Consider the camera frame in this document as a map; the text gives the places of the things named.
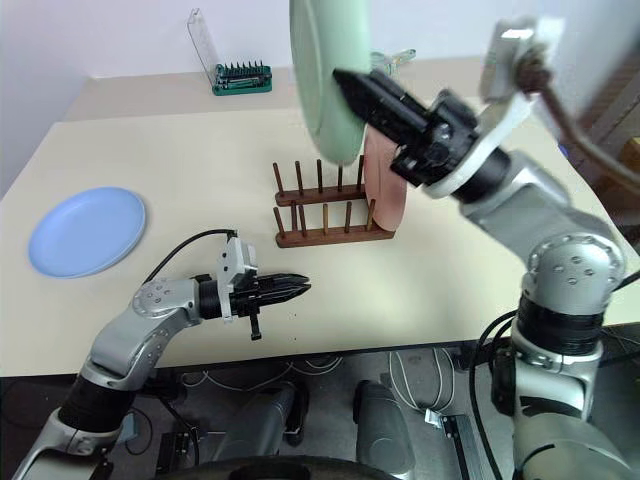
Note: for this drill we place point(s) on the pink plate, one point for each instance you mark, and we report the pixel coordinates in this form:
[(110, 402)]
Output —
[(387, 200)]

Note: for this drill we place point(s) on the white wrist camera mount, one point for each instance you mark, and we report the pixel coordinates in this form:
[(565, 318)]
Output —
[(235, 260), (500, 120)]

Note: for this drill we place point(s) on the light green plate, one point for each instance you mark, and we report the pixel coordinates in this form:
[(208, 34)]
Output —
[(320, 75)]

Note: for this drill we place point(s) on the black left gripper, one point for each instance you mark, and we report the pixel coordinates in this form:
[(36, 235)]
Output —
[(249, 299)]

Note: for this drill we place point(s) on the aluminium profile rail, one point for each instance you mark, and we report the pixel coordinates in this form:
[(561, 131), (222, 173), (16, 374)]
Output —
[(460, 440)]

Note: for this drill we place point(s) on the black floor box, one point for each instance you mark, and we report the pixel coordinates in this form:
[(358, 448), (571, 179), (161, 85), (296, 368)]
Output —
[(175, 450)]

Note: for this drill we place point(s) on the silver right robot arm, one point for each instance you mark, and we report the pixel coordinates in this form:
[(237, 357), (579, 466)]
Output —
[(570, 260)]

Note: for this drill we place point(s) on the brown wooden furniture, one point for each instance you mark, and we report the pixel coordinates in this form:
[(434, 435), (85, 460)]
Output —
[(627, 155)]

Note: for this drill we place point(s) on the dark grey rounded shape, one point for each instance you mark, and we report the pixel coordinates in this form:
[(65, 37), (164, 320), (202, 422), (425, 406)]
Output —
[(380, 425), (265, 415)]

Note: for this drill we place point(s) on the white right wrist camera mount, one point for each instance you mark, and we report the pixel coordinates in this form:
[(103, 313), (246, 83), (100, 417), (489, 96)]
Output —
[(500, 120)]

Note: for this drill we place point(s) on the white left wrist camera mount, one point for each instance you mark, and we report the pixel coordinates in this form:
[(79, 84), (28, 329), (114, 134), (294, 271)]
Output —
[(235, 260)]

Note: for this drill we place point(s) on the wooden dish rack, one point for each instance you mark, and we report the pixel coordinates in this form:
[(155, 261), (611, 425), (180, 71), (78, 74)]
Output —
[(330, 237)]

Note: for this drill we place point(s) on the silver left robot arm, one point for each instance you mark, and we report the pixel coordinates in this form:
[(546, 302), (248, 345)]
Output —
[(150, 300)]

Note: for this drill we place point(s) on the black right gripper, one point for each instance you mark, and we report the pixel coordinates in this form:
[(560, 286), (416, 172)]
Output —
[(445, 140)]

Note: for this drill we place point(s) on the green screwdriver bit set case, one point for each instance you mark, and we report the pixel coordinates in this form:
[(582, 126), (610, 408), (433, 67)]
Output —
[(242, 85)]

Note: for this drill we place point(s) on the small blue floor object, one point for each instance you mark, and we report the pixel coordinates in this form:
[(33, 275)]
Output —
[(131, 427)]

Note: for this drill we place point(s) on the light blue plate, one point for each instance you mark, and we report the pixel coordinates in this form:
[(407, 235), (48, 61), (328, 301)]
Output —
[(87, 232)]

